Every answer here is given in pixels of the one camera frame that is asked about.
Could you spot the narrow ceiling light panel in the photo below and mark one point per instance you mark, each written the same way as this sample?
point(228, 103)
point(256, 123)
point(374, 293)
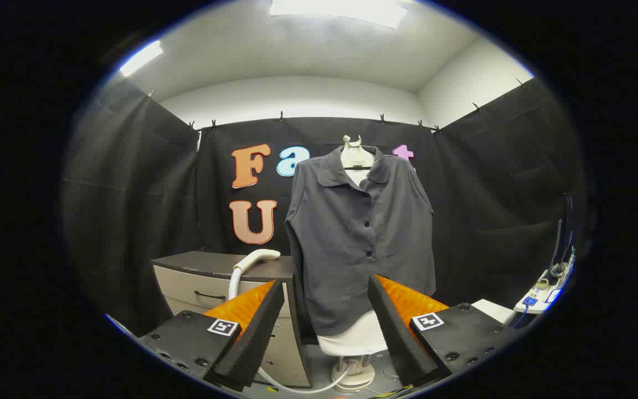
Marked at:
point(140, 58)

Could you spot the white mannequin torso stand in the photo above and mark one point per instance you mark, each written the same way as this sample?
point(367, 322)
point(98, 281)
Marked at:
point(355, 338)

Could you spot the row of black cloth clips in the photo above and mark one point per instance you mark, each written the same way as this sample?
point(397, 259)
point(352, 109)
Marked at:
point(281, 116)

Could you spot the dark grey button shirt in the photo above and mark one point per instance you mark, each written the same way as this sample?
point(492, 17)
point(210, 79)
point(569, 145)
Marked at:
point(346, 244)

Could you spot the large ceiling light panel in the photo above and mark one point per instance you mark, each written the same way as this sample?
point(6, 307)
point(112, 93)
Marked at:
point(341, 11)

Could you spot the grey drawer cabinet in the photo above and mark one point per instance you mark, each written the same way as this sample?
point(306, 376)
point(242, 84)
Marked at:
point(186, 282)

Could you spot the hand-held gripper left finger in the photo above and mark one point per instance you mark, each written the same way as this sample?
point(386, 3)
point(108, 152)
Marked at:
point(258, 338)

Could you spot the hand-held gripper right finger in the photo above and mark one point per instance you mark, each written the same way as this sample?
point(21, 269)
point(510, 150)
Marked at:
point(396, 332)

